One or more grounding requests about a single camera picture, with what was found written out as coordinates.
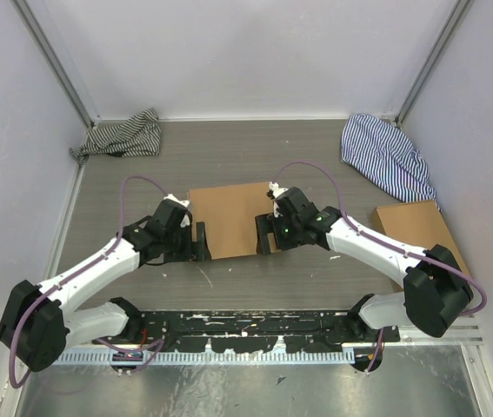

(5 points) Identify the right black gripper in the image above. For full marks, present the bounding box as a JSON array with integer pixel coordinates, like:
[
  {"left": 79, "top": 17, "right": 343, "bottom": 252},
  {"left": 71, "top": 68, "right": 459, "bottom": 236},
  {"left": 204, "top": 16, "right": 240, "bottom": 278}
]
[{"left": 256, "top": 211, "right": 306, "bottom": 255}]

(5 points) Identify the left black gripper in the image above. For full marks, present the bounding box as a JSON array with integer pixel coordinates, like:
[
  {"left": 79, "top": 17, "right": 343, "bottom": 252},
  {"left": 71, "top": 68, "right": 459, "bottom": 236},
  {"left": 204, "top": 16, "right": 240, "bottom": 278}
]
[{"left": 163, "top": 222, "right": 212, "bottom": 263}]

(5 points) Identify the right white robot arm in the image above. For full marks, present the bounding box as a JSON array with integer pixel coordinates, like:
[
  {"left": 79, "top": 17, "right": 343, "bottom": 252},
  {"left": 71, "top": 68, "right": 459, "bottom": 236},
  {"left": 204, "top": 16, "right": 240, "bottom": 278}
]
[{"left": 256, "top": 182, "right": 474, "bottom": 343}]

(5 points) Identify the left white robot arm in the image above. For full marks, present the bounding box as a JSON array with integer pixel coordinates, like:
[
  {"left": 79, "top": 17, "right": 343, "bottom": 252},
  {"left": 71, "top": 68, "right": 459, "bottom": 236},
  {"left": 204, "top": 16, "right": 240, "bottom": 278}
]
[{"left": 0, "top": 195, "right": 210, "bottom": 372}]

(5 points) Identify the folded brown cardboard box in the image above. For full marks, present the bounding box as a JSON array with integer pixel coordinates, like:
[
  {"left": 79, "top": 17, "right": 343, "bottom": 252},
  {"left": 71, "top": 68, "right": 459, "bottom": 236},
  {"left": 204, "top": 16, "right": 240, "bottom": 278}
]
[{"left": 370, "top": 200, "right": 470, "bottom": 275}]

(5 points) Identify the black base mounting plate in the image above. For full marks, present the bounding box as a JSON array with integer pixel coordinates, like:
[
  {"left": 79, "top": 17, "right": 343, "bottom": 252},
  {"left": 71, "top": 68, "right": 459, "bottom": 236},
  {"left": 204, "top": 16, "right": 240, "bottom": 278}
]
[{"left": 107, "top": 310, "right": 378, "bottom": 354}]

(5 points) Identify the grey striped cloth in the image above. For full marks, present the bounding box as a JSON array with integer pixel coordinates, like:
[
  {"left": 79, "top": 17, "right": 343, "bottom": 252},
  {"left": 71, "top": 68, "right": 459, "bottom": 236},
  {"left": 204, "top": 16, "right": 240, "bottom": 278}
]
[{"left": 69, "top": 108, "right": 162, "bottom": 165}]

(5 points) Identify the blue striped cloth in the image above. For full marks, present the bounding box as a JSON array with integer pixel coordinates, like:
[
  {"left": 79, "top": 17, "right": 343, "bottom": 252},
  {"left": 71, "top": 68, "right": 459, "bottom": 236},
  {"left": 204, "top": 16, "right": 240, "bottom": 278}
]
[{"left": 341, "top": 114, "right": 437, "bottom": 202}]

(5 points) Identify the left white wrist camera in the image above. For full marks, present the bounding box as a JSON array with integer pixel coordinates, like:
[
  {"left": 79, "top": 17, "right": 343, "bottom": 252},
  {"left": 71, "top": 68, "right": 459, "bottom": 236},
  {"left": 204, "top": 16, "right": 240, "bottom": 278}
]
[{"left": 163, "top": 194, "right": 192, "bottom": 228}]

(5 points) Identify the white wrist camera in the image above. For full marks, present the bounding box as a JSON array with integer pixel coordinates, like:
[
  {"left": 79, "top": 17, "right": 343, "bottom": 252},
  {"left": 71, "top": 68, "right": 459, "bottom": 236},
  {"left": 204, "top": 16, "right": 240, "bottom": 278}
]
[
  {"left": 163, "top": 194, "right": 192, "bottom": 228},
  {"left": 267, "top": 182, "right": 288, "bottom": 218}
]

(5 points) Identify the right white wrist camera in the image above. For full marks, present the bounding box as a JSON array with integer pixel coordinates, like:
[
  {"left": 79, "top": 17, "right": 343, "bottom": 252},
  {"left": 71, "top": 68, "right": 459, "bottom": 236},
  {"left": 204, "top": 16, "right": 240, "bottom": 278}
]
[{"left": 267, "top": 182, "right": 288, "bottom": 218}]

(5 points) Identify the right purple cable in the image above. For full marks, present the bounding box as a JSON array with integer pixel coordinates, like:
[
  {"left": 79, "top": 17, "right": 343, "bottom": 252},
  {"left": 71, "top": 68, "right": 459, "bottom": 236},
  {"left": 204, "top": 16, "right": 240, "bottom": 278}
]
[{"left": 270, "top": 161, "right": 489, "bottom": 374}]

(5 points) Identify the purple cable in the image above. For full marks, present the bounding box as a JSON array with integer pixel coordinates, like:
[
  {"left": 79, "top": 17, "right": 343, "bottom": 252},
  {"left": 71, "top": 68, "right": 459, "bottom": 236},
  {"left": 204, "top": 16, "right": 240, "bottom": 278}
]
[
  {"left": 9, "top": 175, "right": 173, "bottom": 390},
  {"left": 270, "top": 161, "right": 489, "bottom": 374}
]

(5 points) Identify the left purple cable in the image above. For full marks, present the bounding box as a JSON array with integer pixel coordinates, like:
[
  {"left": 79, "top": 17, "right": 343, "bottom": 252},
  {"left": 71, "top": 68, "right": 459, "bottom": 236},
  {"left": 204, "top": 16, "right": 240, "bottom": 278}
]
[{"left": 9, "top": 175, "right": 173, "bottom": 390}]

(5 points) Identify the white slotted cable duct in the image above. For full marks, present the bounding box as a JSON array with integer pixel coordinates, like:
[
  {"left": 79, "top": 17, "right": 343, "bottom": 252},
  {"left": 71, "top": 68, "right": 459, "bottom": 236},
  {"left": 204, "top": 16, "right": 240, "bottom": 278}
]
[{"left": 54, "top": 347, "right": 355, "bottom": 367}]

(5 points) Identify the aluminium rail frame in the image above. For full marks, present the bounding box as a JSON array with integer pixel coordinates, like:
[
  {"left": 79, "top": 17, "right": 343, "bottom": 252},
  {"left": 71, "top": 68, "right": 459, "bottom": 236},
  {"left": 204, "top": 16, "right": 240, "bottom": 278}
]
[{"left": 10, "top": 310, "right": 484, "bottom": 348}]

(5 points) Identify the right aluminium corner post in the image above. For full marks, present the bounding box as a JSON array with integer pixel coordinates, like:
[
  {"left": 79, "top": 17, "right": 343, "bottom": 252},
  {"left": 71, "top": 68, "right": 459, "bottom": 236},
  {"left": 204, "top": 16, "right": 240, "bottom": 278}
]
[{"left": 393, "top": 0, "right": 474, "bottom": 128}]

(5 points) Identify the aluminium corner post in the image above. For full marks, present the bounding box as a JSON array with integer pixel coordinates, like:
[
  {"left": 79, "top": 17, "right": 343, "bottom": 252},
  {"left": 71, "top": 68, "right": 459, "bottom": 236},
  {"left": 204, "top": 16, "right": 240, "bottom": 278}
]
[
  {"left": 11, "top": 1, "right": 101, "bottom": 129},
  {"left": 393, "top": 0, "right": 474, "bottom": 128}
]

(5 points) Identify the left aluminium corner post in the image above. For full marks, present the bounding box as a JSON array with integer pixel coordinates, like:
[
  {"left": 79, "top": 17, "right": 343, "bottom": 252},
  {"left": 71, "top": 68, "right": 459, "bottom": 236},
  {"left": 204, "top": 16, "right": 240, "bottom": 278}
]
[{"left": 11, "top": 1, "right": 101, "bottom": 129}]

